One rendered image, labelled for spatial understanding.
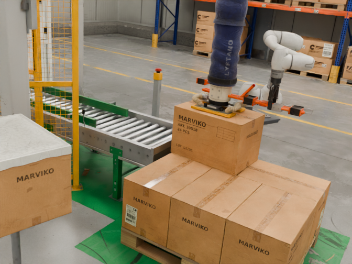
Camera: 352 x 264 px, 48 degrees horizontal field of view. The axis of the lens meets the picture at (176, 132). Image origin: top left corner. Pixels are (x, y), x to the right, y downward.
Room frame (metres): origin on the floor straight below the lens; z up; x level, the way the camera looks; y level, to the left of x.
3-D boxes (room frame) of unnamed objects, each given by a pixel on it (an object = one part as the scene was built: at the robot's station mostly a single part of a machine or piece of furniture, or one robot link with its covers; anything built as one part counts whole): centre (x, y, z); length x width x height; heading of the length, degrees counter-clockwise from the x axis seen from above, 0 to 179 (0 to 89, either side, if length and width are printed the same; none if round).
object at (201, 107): (2.93, -0.27, 0.97); 0.34 x 0.10 x 0.05; 59
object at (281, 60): (2.80, -0.69, 1.41); 0.13 x 0.11 x 0.16; 87
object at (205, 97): (3.01, -0.32, 1.01); 0.34 x 0.25 x 0.06; 59
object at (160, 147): (3.21, 0.00, 0.58); 0.70 x 0.03 x 0.06; 149
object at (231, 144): (3.01, -0.33, 0.74); 0.60 x 0.40 x 0.40; 55
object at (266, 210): (2.60, -0.43, 0.34); 1.20 x 1.00 x 0.40; 59
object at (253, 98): (2.88, -0.53, 1.08); 0.10 x 0.08 x 0.06; 149
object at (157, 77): (3.93, 0.23, 0.50); 0.07 x 0.07 x 1.00; 59
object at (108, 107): (4.22, 1.16, 0.60); 1.60 x 0.10 x 0.09; 59
